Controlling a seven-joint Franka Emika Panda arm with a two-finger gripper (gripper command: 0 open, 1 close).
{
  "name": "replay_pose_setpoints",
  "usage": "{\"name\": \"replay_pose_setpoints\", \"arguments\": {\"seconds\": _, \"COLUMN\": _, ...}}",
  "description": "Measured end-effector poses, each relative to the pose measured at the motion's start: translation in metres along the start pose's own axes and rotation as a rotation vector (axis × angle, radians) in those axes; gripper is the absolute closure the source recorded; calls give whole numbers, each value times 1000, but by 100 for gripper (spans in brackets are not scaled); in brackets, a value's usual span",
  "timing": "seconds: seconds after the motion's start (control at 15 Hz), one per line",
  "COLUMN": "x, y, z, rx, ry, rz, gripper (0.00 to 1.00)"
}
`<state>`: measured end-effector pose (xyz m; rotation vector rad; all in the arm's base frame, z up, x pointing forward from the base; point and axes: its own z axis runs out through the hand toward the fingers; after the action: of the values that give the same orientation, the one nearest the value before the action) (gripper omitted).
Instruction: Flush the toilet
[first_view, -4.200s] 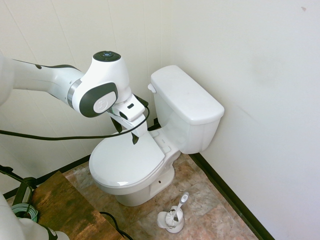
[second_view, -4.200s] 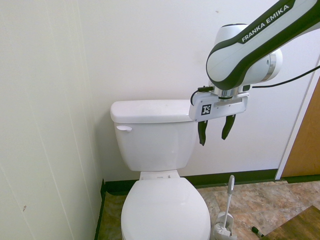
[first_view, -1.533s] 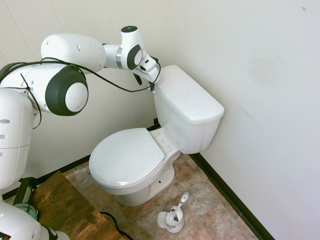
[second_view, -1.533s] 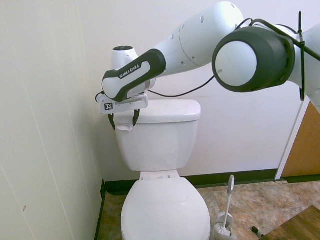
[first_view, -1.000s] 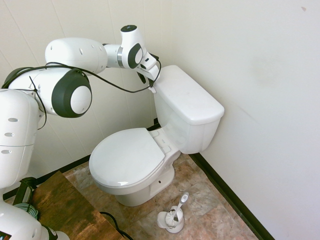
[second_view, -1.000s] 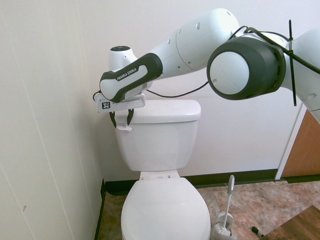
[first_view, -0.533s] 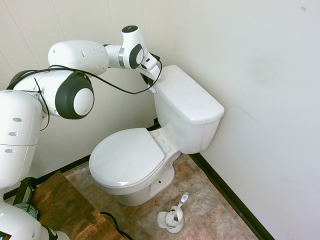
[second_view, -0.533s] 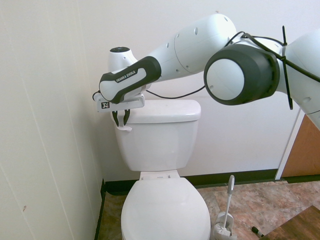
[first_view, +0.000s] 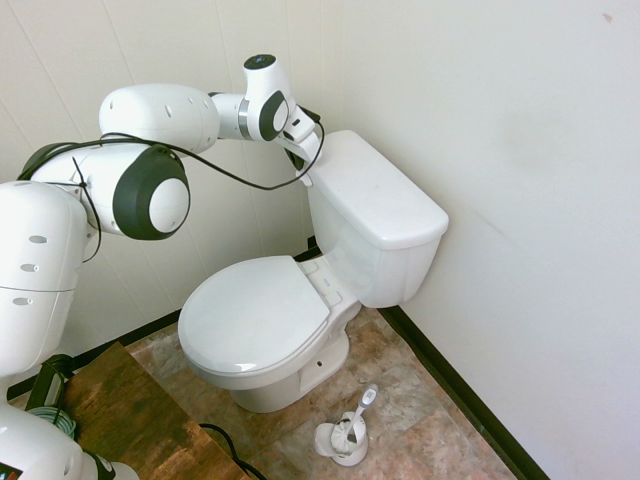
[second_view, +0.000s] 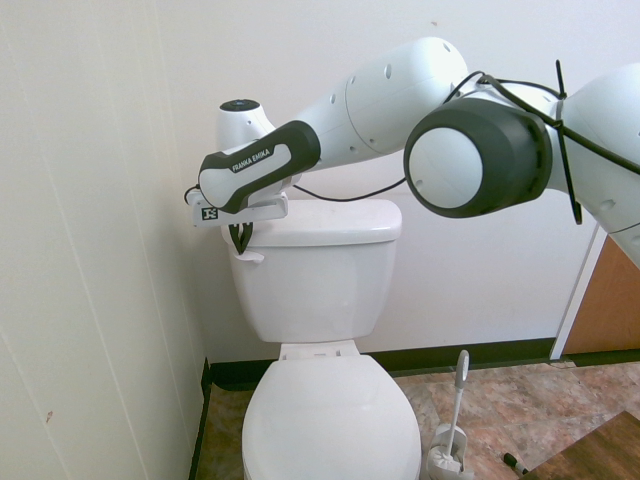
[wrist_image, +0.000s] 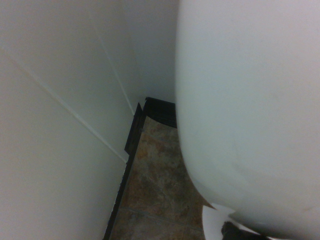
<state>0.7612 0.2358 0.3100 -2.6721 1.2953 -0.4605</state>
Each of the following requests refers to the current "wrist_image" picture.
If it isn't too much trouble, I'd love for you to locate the white toilet bowl with seat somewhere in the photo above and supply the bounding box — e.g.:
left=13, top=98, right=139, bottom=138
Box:
left=201, top=204, right=237, bottom=240

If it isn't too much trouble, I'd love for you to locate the short black baseboard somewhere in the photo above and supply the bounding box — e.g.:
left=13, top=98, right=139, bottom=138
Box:
left=102, top=101, right=144, bottom=240

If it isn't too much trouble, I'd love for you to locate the long black baseboard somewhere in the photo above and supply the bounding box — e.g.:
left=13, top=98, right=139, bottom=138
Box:
left=142, top=96, right=179, bottom=130

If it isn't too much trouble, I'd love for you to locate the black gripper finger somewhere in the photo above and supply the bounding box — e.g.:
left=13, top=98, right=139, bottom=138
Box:
left=221, top=220, right=272, bottom=240

